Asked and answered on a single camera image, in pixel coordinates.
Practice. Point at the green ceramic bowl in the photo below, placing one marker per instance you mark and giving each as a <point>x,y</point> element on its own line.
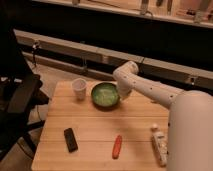
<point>105,95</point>

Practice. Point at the wooden table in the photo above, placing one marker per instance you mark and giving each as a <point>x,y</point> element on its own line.
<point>95,132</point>

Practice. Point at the black rectangular block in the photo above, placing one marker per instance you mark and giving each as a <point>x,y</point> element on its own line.
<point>70,140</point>

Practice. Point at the black chair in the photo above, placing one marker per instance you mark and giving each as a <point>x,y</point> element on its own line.
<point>20,92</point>

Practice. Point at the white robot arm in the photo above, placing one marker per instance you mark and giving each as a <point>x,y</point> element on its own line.
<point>190,122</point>

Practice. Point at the white paper cup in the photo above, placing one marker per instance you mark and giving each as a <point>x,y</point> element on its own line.
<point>79,88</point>

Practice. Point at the orange carrot toy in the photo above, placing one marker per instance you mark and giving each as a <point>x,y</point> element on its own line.
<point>117,147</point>

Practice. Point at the white squeeze tube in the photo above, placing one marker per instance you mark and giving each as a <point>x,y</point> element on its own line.
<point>159,143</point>

